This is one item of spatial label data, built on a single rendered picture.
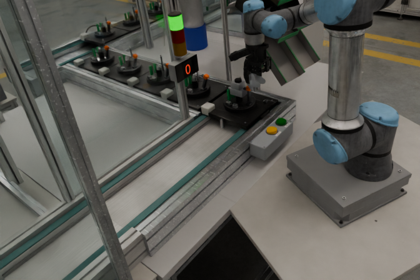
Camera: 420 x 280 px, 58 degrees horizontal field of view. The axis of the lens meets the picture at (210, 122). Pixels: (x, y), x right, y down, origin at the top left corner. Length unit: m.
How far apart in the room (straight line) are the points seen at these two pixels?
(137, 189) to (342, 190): 0.69
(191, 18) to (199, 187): 1.39
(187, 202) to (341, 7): 0.74
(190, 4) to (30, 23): 1.75
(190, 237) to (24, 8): 0.84
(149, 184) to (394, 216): 0.82
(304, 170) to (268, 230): 0.24
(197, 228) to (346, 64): 0.69
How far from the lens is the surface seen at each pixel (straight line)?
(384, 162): 1.30
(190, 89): 1.73
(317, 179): 1.29
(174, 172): 1.40
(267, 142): 1.42
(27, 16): 0.72
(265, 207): 1.32
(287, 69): 1.79
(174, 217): 1.23
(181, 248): 1.24
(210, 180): 1.30
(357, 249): 1.24
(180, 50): 1.42
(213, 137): 1.54
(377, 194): 1.30
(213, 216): 1.30
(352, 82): 1.06
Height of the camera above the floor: 1.82
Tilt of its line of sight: 34 degrees down
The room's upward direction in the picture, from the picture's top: 7 degrees counter-clockwise
